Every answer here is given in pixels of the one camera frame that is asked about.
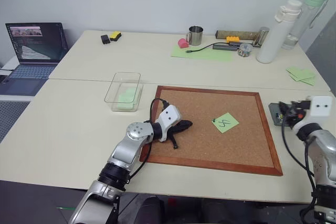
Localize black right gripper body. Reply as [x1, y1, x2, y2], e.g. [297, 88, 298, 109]
[284, 100, 312, 129]

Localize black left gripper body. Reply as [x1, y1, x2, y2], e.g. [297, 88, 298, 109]
[167, 120, 186, 136]

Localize dark grey tray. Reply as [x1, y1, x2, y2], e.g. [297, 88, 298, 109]
[268, 102, 292, 127]

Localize loose green note stack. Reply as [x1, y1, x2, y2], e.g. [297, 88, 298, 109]
[286, 66, 316, 87]

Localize green note with black scribble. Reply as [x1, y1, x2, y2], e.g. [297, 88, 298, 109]
[211, 112, 240, 134]

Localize plain green note pile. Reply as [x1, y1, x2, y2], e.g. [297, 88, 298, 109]
[117, 87, 138, 110]

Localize clear plastic box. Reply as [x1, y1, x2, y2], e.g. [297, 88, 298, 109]
[104, 72, 144, 113]

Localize clear jar of pushpins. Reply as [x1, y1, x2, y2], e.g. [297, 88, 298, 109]
[237, 42, 254, 58]

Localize wood framed cork board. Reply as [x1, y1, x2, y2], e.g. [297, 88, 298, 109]
[139, 85, 284, 177]

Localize grey partition panel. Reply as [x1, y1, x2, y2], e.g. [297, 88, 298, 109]
[305, 11, 336, 94]

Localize large green paper sheet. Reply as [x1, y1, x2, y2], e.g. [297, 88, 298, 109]
[171, 44, 234, 63]

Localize white water bottle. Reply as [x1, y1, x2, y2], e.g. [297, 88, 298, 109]
[256, 0, 303, 64]

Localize steel cylinder tumbler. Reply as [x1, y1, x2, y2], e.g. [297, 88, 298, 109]
[252, 26, 270, 48]

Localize clear bottle with green lid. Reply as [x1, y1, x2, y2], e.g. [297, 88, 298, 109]
[281, 0, 331, 50]

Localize grey usb hub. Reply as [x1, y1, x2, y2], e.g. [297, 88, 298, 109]
[212, 43, 238, 52]

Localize steel mug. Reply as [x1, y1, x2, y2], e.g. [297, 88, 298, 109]
[186, 25, 204, 46]

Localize open laptop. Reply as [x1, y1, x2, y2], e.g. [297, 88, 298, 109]
[0, 22, 70, 97]

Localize grey perforated panel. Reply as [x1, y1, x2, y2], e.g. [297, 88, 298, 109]
[0, 100, 30, 144]

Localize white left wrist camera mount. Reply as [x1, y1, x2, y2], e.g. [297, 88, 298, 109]
[154, 104, 182, 142]

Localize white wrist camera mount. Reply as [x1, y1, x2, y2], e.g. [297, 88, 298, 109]
[154, 104, 182, 142]
[291, 95, 332, 134]

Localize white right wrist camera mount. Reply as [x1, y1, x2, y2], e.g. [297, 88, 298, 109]
[291, 95, 332, 134]

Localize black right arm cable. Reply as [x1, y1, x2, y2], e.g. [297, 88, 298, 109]
[281, 103, 319, 224]

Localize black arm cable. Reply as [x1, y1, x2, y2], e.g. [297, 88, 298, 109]
[123, 98, 169, 183]
[281, 103, 319, 224]

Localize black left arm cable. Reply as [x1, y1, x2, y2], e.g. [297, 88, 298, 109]
[123, 98, 169, 183]

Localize black cable with green plug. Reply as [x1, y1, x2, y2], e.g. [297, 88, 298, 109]
[185, 41, 229, 54]

